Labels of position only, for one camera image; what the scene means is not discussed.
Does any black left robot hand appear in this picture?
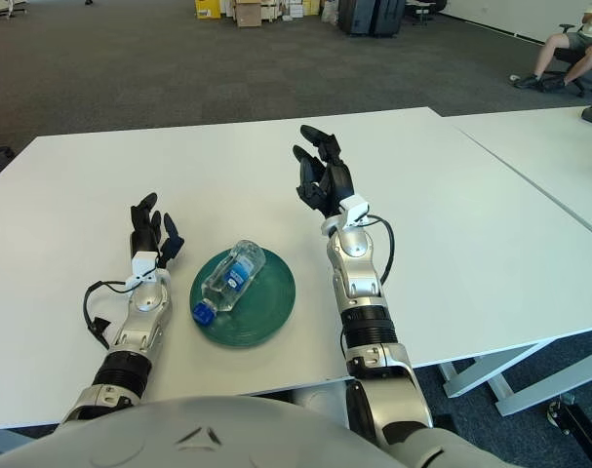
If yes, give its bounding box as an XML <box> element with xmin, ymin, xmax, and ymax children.
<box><xmin>129</xmin><ymin>192</ymin><xmax>185</xmax><ymax>269</ymax></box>

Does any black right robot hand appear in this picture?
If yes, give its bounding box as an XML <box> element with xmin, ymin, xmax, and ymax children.
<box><xmin>291</xmin><ymin>124</ymin><xmax>355</xmax><ymax>220</ymax></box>

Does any clear bottle with blue cap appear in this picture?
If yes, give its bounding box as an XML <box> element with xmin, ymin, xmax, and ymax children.
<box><xmin>191</xmin><ymin>239</ymin><xmax>266</xmax><ymax>327</ymax></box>

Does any green round plate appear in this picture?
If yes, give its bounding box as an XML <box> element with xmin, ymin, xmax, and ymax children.
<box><xmin>189</xmin><ymin>248</ymin><xmax>296</xmax><ymax>350</ymax></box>

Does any black hard case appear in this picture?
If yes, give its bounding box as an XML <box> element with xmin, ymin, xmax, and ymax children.
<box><xmin>337</xmin><ymin>0</ymin><xmax>375</xmax><ymax>35</ymax></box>

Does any black cabinet in background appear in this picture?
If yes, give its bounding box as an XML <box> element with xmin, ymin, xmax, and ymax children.
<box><xmin>368</xmin><ymin>0</ymin><xmax>407</xmax><ymax>38</ymax></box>

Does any stack of white boxes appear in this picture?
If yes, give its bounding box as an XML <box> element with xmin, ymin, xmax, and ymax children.
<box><xmin>275</xmin><ymin>0</ymin><xmax>324</xmax><ymax>21</ymax></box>

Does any brown cardboard box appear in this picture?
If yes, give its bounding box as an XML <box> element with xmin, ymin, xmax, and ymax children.
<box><xmin>234</xmin><ymin>0</ymin><xmax>263</xmax><ymax>28</ymax></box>

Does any black background office chair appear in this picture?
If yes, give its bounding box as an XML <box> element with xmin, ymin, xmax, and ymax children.
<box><xmin>405</xmin><ymin>0</ymin><xmax>451</xmax><ymax>26</ymax></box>

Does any yellow box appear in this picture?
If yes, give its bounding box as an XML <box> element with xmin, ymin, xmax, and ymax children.
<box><xmin>193</xmin><ymin>0</ymin><xmax>223</xmax><ymax>20</ymax></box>

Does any grey robot torso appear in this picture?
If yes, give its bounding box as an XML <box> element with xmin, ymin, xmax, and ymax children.
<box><xmin>0</xmin><ymin>379</ymin><xmax>521</xmax><ymax>468</ymax></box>

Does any white desk base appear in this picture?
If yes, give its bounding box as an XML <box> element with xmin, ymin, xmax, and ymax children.
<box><xmin>0</xmin><ymin>0</ymin><xmax>28</xmax><ymax>20</ymax></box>

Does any black swivel chair under person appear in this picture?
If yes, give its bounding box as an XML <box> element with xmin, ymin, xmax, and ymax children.
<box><xmin>538</xmin><ymin>22</ymin><xmax>592</xmax><ymax>98</ymax></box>

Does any seated person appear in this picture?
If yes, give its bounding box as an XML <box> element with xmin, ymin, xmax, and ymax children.
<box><xmin>512</xmin><ymin>0</ymin><xmax>592</xmax><ymax>92</ymax></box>

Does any black wheeled stand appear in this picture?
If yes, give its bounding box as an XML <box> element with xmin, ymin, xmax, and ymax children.
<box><xmin>546</xmin><ymin>394</ymin><xmax>592</xmax><ymax>462</ymax></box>

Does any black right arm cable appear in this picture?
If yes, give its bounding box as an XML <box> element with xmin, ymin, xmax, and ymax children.
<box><xmin>358</xmin><ymin>214</ymin><xmax>394</xmax><ymax>285</ymax></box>

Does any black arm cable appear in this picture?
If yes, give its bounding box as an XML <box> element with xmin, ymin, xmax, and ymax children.
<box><xmin>82</xmin><ymin>279</ymin><xmax>138</xmax><ymax>350</ymax></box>
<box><xmin>358</xmin><ymin>214</ymin><xmax>394</xmax><ymax>285</ymax></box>

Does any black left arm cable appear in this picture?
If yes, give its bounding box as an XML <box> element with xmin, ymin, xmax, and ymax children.
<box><xmin>82</xmin><ymin>279</ymin><xmax>138</xmax><ymax>350</ymax></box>

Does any white table frame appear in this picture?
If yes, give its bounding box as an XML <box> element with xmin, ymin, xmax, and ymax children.
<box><xmin>436</xmin><ymin>340</ymin><xmax>592</xmax><ymax>418</ymax></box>

